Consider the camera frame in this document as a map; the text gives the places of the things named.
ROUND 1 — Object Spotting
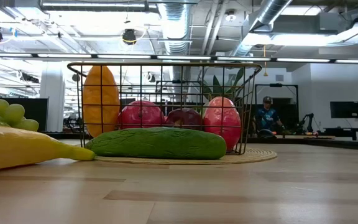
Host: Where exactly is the green cucumber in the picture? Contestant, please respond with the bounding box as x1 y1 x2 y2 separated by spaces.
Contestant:
85 126 227 161

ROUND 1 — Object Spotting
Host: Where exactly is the silver vertical air duct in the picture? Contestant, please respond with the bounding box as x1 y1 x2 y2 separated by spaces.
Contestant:
156 0 196 94

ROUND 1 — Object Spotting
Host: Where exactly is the black ceiling camera yellow cable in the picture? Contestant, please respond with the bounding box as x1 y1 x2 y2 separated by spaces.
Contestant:
122 28 137 45

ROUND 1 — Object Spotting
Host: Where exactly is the black monitor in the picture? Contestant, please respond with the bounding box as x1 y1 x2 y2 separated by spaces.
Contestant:
329 101 358 119

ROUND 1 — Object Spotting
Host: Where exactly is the round woven straw mat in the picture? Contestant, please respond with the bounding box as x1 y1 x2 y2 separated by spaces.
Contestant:
93 147 278 166

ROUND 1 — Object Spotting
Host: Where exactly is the long ceiling light rail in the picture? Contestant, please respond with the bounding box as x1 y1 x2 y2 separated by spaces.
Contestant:
0 52 358 65

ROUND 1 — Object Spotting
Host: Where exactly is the black wire basket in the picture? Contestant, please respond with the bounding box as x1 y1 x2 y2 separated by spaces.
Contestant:
67 61 263 156

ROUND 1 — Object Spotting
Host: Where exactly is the person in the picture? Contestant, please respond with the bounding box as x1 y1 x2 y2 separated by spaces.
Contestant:
254 95 285 138

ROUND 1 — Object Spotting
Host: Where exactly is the red apple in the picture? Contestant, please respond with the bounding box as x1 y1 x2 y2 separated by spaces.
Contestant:
117 100 167 130
203 96 242 152

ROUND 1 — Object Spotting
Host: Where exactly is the silver diagonal air duct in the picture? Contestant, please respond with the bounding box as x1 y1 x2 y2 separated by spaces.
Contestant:
230 0 293 58

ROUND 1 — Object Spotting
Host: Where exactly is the distant black table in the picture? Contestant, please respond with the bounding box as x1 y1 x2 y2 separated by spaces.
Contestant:
323 126 358 142

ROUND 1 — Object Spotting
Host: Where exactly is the yellow banana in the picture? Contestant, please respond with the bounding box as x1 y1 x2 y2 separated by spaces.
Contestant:
0 123 96 173

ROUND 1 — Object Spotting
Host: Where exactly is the white column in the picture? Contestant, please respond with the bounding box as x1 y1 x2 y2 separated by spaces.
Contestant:
39 70 66 133

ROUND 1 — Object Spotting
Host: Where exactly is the black distant frame stand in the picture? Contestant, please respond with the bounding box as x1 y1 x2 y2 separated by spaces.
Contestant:
254 83 300 135

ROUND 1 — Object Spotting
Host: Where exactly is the black partition panel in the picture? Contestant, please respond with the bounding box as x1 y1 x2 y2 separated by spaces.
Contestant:
0 96 49 133

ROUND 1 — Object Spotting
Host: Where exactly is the yellow bell pepper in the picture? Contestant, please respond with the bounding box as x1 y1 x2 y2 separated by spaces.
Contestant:
82 65 121 138

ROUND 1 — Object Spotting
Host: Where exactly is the dark red bell pepper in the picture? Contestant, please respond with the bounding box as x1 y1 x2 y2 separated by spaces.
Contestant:
165 108 204 131

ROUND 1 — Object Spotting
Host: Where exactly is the green grape bunch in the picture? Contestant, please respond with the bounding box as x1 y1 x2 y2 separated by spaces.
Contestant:
0 98 40 133

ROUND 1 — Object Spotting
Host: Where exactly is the yellow hanging cord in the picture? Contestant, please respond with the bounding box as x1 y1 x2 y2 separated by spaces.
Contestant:
262 45 268 77

